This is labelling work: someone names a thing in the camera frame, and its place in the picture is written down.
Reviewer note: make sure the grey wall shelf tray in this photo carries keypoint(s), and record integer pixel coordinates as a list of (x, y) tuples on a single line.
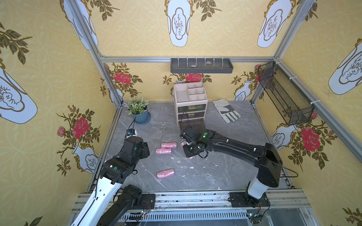
[(201, 65)]

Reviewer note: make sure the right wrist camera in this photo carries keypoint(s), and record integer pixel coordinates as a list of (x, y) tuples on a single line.
[(190, 133)]

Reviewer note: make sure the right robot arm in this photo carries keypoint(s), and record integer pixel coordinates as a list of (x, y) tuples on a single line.
[(265, 158)]

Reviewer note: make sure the grey work glove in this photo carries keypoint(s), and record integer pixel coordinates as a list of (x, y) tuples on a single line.
[(226, 111)]

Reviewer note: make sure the black wire mesh basket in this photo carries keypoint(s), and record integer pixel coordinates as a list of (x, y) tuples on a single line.
[(293, 106)]

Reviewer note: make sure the potted green plant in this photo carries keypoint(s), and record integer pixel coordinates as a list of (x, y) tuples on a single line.
[(138, 109)]

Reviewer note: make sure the beige drawer organizer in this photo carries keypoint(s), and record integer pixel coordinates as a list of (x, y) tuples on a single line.
[(190, 101)]

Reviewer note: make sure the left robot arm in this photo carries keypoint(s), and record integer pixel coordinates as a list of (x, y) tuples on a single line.
[(113, 174)]

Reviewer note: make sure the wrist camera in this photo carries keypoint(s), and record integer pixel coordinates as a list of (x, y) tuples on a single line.
[(131, 133), (190, 133)]

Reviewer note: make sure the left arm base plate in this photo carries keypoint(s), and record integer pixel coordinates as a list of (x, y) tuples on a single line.
[(147, 202)]

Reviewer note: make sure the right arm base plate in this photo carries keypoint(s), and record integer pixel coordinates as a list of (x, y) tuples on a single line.
[(243, 200)]

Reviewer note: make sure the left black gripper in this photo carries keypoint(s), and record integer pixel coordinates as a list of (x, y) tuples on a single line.
[(133, 140)]

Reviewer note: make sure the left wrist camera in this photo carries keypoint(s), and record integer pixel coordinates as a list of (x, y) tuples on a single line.
[(131, 133)]

